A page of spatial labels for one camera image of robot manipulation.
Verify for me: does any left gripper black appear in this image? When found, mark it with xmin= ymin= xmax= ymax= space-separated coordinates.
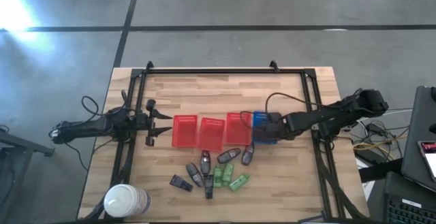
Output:
xmin=135 ymin=97 xmax=173 ymax=147

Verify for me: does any black metal stand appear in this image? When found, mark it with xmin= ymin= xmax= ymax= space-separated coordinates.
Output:
xmin=0 ymin=128 xmax=56 ymax=158

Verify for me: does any green travel toiletry bottle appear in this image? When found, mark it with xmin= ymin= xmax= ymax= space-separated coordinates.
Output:
xmin=213 ymin=164 xmax=223 ymax=188
xmin=228 ymin=174 xmax=251 ymax=193
xmin=221 ymin=162 xmax=235 ymax=187

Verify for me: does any black power brick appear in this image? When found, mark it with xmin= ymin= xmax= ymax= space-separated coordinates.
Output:
xmin=354 ymin=148 xmax=379 ymax=165

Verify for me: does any smartphone with lit screen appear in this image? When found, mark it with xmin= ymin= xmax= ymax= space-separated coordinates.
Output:
xmin=418 ymin=140 xmax=436 ymax=182

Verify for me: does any red plastic mesh basket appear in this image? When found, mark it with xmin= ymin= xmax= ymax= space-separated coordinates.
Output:
xmin=225 ymin=112 xmax=253 ymax=146
xmin=198 ymin=116 xmax=226 ymax=153
xmin=171 ymin=114 xmax=199 ymax=148

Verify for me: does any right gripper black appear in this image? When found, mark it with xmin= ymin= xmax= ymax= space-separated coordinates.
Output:
xmin=254 ymin=112 xmax=290 ymax=144

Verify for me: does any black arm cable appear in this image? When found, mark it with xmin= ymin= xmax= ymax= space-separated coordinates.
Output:
xmin=80 ymin=95 xmax=103 ymax=118
xmin=240 ymin=92 xmax=323 ymax=129

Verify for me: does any blue plastic mesh basket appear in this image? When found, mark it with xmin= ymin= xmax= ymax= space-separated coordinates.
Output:
xmin=251 ymin=110 xmax=279 ymax=146

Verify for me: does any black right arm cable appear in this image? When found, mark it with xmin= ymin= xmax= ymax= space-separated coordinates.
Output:
xmin=240 ymin=92 xmax=323 ymax=129

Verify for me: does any black aluminium table frame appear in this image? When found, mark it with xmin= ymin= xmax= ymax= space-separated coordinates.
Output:
xmin=112 ymin=60 xmax=371 ymax=222

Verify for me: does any black travel toiletry tube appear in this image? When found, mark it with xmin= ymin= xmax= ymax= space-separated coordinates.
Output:
xmin=203 ymin=174 xmax=215 ymax=200
xmin=169 ymin=174 xmax=193 ymax=193

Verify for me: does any yellow cable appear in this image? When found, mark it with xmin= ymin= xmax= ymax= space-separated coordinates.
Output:
xmin=353 ymin=135 xmax=409 ymax=152

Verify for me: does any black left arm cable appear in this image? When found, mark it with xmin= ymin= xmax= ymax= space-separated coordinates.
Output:
xmin=80 ymin=95 xmax=103 ymax=118

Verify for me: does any grey travel toiletry bottle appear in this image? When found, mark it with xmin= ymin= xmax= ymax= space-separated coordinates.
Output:
xmin=217 ymin=147 xmax=242 ymax=165
xmin=200 ymin=149 xmax=211 ymax=176
xmin=185 ymin=162 xmax=204 ymax=188
xmin=241 ymin=143 xmax=255 ymax=166

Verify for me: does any white round canister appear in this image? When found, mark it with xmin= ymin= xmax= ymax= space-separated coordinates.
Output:
xmin=103 ymin=183 xmax=152 ymax=219

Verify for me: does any black strap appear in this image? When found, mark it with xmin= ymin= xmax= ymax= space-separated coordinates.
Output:
xmin=358 ymin=158 xmax=403 ymax=183

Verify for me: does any grey laptop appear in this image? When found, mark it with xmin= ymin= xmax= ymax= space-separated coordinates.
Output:
xmin=401 ymin=85 xmax=436 ymax=193

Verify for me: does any white cable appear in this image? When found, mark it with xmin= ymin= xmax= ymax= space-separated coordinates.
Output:
xmin=360 ymin=108 xmax=414 ymax=123

